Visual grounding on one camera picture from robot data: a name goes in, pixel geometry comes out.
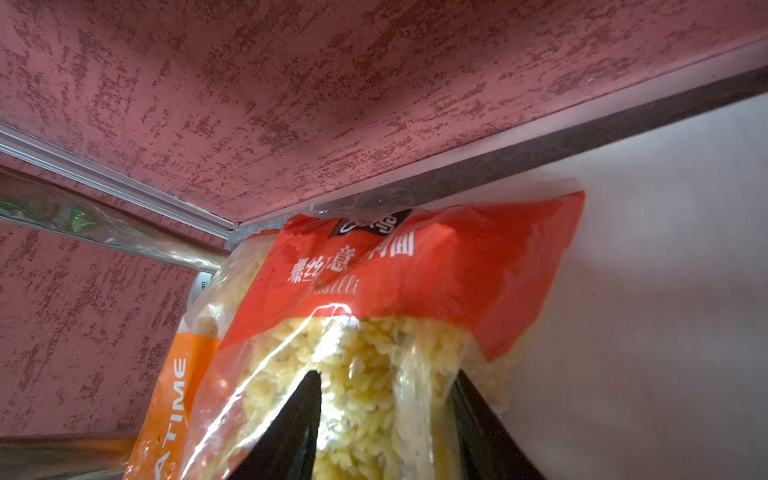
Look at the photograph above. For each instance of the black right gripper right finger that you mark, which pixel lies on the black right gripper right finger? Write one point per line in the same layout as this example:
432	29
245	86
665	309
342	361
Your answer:
487	450

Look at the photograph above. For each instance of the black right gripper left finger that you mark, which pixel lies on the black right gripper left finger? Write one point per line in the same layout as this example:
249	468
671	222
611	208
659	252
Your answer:
287	449

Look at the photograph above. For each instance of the orange macaroni bag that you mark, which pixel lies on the orange macaroni bag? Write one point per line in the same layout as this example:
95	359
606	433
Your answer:
213	303

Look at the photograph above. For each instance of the white two-tier shelf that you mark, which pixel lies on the white two-tier shelf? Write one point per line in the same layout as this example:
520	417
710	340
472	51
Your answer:
650	361

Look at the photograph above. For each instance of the aluminium corner post left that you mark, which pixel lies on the aluminium corner post left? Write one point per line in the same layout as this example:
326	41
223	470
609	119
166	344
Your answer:
46	156

